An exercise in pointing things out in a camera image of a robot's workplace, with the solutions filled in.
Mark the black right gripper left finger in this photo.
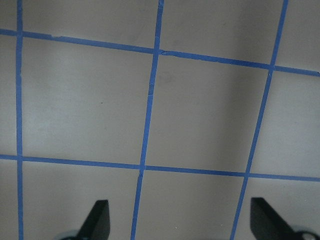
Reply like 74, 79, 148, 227
76, 200, 111, 240

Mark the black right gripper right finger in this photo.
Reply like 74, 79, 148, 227
250, 197, 302, 240

